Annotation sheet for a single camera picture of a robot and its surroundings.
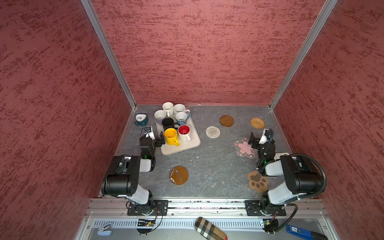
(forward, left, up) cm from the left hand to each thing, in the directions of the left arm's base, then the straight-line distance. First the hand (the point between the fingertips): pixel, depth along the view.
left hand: (155, 134), depth 93 cm
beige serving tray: (-6, -7, -8) cm, 12 cm away
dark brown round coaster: (+18, -49, -7) cm, 53 cm away
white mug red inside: (+6, -17, -4) cm, 19 cm away
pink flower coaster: (-6, -58, -7) cm, 59 cm away
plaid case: (-48, -32, -4) cm, 58 cm away
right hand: (0, -65, +2) cm, 65 cm away
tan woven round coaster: (+17, -73, -8) cm, 75 cm away
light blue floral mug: (+16, -16, -2) cm, 23 cm away
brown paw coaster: (-26, -62, -8) cm, 68 cm away
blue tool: (-49, -73, -4) cm, 88 cm away
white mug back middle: (+24, -5, +1) cm, 24 cm away
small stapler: (-49, +15, -6) cm, 52 cm away
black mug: (+10, -7, 0) cm, 12 cm away
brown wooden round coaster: (-23, -16, -8) cm, 29 cm away
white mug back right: (+25, -13, -1) cm, 28 cm away
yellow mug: (+2, -9, -3) cm, 10 cm away
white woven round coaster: (+8, -38, -7) cm, 40 cm away
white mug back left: (+18, +1, -2) cm, 18 cm away
